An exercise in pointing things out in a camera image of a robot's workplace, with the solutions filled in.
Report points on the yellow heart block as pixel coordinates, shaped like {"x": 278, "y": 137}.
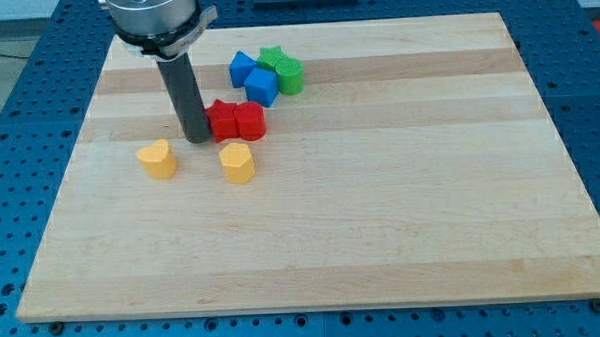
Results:
{"x": 157, "y": 159}

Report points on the green star block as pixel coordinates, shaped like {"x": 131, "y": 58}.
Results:
{"x": 270, "y": 57}

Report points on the red star block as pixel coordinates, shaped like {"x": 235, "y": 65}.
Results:
{"x": 222, "y": 120}

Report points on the green cylinder block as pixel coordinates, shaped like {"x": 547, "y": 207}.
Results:
{"x": 290, "y": 75}

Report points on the wooden board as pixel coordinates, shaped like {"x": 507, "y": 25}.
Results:
{"x": 418, "y": 167}

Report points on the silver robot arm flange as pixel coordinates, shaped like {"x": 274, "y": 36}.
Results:
{"x": 163, "y": 30}

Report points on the yellow hexagon block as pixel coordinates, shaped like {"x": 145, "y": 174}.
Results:
{"x": 238, "y": 163}

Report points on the red cylinder block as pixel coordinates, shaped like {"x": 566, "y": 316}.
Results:
{"x": 250, "y": 120}

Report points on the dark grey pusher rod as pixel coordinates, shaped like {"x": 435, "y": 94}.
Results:
{"x": 183, "y": 91}

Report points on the blue cube block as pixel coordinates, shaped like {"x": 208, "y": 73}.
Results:
{"x": 261, "y": 86}

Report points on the blue triangle block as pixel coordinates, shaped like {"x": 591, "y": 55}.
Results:
{"x": 240, "y": 68}

